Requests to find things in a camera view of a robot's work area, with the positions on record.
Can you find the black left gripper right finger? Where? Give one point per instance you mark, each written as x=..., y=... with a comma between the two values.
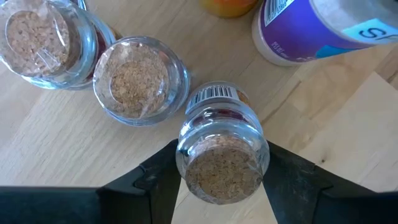
x=326, y=208

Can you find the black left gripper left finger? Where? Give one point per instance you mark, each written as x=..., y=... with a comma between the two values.
x=93, y=207

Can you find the small glass jar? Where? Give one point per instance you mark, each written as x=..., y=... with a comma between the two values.
x=34, y=40
x=140, y=81
x=222, y=168

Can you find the purple-label spice jar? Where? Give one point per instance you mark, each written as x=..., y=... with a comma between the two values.
x=298, y=34

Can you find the orange spice jar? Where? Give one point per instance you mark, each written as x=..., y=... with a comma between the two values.
x=228, y=6

